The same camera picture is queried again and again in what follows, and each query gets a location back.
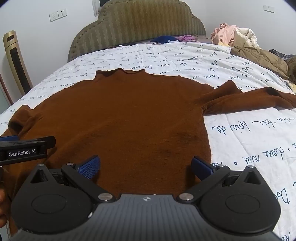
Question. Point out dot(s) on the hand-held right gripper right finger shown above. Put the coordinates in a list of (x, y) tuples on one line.
[(200, 167)]

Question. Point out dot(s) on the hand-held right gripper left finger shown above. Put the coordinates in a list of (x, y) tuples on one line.
[(90, 167)]

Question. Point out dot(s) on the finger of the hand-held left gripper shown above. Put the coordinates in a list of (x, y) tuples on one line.
[(9, 138), (47, 141)]

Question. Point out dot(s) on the brown knit sweater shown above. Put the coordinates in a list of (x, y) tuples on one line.
[(138, 115)]

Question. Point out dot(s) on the pink clothes pile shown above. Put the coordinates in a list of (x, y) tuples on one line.
[(222, 33)]

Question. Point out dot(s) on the person's left hand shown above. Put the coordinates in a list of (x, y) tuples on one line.
[(4, 208)]

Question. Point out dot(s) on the red framed glass door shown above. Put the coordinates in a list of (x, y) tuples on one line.
[(5, 92)]

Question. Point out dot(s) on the white script printed quilt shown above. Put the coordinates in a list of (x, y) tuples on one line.
[(242, 143)]

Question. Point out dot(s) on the gold tower air conditioner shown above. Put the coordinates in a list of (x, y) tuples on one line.
[(16, 60)]

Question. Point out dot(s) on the olive brown jacket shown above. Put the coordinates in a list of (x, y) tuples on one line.
[(259, 58)]

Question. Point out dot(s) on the yellow cloth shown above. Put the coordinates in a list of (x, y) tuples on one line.
[(224, 44)]

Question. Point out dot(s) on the purple cloth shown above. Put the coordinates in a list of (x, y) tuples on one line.
[(187, 37)]

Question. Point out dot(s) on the dark blue cloth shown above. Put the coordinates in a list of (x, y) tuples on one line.
[(161, 39)]

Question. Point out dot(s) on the cream quilted jacket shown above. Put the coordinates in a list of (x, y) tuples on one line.
[(245, 37)]

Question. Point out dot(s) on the dark floral cloth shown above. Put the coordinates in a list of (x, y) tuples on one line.
[(282, 54)]

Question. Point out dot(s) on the white framed window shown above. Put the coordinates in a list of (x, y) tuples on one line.
[(96, 8)]

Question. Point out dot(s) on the olive striped padded headboard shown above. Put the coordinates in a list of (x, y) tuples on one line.
[(138, 23)]

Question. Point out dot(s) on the white wall socket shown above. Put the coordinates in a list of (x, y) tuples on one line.
[(62, 13), (53, 17)]

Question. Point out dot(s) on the white wall switch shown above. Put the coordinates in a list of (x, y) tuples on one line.
[(268, 9)]

